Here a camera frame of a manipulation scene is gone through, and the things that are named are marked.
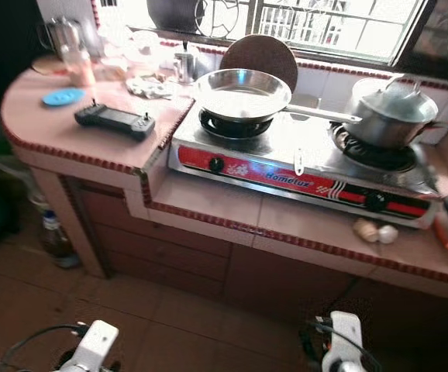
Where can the window with metal grille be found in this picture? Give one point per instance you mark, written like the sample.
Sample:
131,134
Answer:
325,27

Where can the white garlic bulb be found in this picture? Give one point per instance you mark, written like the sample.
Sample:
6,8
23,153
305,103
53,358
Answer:
387,234

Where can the brown garlic bulb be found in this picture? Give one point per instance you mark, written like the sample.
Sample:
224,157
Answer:
365,230

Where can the black stove knob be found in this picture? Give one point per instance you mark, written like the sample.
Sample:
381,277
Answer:
216,164
376,201

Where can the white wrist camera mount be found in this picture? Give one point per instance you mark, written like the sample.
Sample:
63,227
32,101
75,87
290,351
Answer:
346,341
96,345

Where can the steel coffee pot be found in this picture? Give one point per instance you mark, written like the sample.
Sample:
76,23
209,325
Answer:
67,35

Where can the plastic bottle with dark liquid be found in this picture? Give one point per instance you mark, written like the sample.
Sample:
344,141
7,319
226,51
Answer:
57,240

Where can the steel mug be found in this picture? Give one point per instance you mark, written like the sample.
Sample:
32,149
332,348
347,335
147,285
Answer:
187,66

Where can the round brown board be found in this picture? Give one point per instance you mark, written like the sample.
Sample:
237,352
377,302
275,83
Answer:
270,54

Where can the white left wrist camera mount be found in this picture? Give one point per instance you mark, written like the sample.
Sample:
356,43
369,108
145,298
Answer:
96,345

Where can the black burner grate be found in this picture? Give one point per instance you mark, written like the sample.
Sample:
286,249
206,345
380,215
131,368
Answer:
379,159
236,128

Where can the crumpled grey cloth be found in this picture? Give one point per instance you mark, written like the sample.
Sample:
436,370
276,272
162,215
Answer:
150,87

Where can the steel pot with lid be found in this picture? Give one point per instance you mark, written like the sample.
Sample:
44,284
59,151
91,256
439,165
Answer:
391,116

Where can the black handheld controller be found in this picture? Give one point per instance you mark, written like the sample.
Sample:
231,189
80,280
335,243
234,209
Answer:
115,122

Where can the blue round coaster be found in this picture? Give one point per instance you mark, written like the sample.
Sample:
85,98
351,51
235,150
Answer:
63,97

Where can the red fronted steel gas stove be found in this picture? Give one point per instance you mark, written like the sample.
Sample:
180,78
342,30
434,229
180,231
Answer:
286,180

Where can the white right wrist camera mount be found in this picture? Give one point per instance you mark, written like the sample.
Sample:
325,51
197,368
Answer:
346,341

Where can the steel frying pan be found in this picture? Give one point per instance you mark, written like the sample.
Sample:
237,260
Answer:
243,93

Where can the glass jar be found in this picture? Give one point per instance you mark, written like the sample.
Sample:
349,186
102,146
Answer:
79,66

